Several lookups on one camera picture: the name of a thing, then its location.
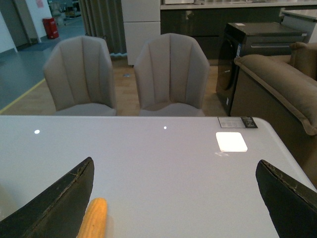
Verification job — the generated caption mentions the brown sofa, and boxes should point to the brown sofa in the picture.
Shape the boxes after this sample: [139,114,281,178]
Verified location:
[230,42,317,184]

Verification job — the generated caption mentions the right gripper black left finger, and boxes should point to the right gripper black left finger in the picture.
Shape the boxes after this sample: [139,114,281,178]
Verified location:
[0,157,94,238]

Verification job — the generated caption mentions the stainless steel pot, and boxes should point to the stainless steel pot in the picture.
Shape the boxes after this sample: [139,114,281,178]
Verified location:
[0,185,18,221]

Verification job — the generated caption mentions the beige upholstered chair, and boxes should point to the beige upholstered chair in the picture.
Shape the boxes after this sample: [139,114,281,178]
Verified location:
[134,33,210,117]
[43,36,117,116]

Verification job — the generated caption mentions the label sticker on table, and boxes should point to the label sticker on table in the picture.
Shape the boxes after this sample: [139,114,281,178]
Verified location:
[217,117,258,128]

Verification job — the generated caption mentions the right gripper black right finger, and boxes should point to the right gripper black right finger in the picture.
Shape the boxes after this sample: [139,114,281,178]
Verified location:
[256,160,317,238]

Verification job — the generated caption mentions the yellow corn cob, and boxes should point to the yellow corn cob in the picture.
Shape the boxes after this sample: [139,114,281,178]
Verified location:
[77,198,107,238]

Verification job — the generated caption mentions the dark grey kitchen counter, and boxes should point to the dark grey kitchen counter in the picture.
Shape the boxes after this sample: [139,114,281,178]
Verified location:
[160,0,317,60]

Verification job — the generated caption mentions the red fire extinguisher box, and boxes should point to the red fire extinguisher box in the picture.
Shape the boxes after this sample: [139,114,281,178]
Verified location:
[42,17,59,39]

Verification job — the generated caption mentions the right beige upholstered chair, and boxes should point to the right beige upholstered chair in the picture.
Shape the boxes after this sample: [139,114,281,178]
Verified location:
[134,33,210,117]

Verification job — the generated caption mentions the black washing machine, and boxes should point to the black washing machine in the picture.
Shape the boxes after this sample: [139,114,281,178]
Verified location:
[215,21,308,117]

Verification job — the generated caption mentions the left beige upholstered chair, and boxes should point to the left beige upholstered chair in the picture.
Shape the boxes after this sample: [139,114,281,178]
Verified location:
[43,36,117,116]

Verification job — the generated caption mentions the white pillar cabinet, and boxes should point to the white pillar cabinet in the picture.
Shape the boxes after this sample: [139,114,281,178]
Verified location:
[121,0,160,65]

